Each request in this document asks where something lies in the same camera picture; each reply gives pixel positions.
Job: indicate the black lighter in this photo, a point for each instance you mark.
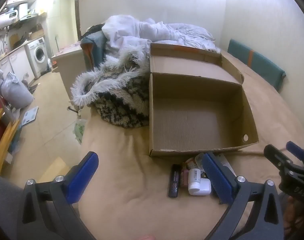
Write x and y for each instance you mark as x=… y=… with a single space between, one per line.
x=174 y=181

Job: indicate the white bathroom scale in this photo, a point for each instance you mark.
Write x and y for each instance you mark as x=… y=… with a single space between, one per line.
x=29 y=116

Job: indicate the white washing machine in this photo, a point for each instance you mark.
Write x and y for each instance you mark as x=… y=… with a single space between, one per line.
x=37 y=56

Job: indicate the white duvet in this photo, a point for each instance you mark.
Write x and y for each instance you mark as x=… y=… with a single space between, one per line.
x=122 y=31

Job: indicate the pink perfume bottle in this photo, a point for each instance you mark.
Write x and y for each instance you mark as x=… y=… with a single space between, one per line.
x=184 y=177

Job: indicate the teal armchair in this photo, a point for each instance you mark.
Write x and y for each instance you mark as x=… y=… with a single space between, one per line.
x=93 y=47

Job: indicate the white water heater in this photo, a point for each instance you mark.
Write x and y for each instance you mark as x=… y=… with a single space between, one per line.
x=8 y=18

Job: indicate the yellow wooden chair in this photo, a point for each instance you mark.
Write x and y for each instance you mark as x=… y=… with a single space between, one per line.
x=6 y=140

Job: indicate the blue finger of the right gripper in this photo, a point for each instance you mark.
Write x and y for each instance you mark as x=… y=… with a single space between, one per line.
x=295 y=150
x=277 y=158

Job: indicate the white charger adapter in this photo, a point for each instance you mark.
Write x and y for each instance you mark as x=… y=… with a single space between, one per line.
x=202 y=188

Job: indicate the open cardboard box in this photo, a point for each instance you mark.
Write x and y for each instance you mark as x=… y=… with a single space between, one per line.
x=197 y=103

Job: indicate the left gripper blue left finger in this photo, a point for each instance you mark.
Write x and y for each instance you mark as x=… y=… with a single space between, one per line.
x=79 y=177

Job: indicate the right hand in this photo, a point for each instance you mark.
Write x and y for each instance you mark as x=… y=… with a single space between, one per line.
x=293 y=218

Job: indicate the teal cushion with orange stripe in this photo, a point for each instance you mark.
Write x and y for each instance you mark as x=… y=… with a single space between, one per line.
x=260 y=64

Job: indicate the white pill bottle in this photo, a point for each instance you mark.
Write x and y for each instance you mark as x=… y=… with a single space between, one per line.
x=194 y=179

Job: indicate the white side table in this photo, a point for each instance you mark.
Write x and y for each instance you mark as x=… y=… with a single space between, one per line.
x=71 y=63

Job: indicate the furry black white blanket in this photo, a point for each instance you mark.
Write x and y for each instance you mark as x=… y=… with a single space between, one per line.
x=118 y=89

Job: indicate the white remote control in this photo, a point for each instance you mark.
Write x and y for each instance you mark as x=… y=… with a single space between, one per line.
x=220 y=157

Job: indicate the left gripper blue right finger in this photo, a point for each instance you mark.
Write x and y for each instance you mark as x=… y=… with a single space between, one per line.
x=222 y=179

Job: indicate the grey stuffed bag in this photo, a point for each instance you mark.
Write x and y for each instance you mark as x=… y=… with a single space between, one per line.
x=15 y=92

